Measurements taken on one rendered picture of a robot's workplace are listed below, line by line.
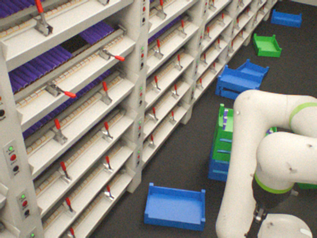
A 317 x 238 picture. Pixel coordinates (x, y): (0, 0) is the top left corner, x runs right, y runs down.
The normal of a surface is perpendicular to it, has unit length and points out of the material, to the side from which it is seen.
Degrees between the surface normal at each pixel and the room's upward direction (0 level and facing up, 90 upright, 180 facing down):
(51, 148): 21
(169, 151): 0
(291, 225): 2
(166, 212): 0
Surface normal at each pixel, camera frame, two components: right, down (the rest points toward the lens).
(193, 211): 0.07, -0.78
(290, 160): -0.05, 0.05
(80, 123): 0.37, -0.61
